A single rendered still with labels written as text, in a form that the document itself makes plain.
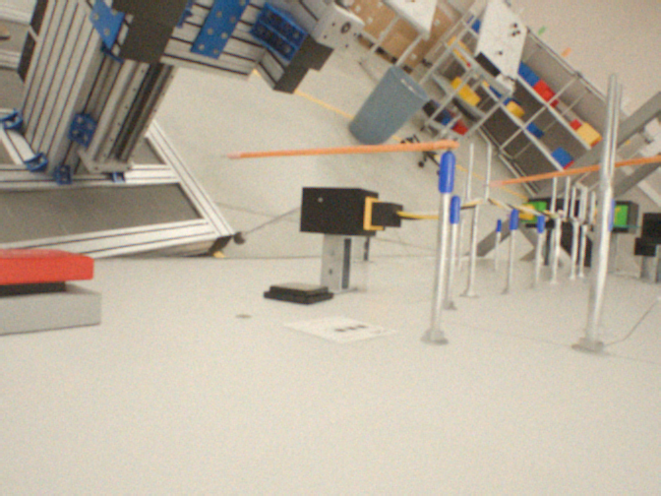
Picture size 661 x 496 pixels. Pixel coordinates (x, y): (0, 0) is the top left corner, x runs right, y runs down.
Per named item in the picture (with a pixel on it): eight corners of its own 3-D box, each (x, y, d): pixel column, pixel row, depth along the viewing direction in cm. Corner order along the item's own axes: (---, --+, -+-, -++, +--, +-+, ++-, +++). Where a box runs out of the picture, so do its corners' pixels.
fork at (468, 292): (455, 296, 41) (468, 141, 41) (459, 293, 43) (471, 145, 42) (478, 298, 41) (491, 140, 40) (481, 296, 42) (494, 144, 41)
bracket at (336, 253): (334, 286, 43) (337, 234, 42) (357, 289, 41) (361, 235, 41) (310, 291, 38) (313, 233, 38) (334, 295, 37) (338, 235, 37)
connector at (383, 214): (352, 224, 41) (353, 203, 41) (404, 228, 39) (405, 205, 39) (338, 223, 38) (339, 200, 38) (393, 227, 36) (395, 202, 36)
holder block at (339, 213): (322, 233, 43) (325, 191, 43) (376, 236, 40) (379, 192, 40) (298, 232, 39) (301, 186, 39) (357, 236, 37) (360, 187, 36)
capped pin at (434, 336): (418, 337, 24) (433, 137, 24) (446, 339, 24) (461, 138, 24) (421, 343, 23) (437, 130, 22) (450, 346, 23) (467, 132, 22)
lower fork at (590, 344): (606, 358, 22) (633, 69, 22) (567, 349, 24) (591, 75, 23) (613, 351, 24) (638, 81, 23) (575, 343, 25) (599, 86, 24)
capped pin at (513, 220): (516, 295, 44) (524, 209, 44) (501, 294, 45) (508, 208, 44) (514, 293, 46) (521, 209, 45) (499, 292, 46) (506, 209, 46)
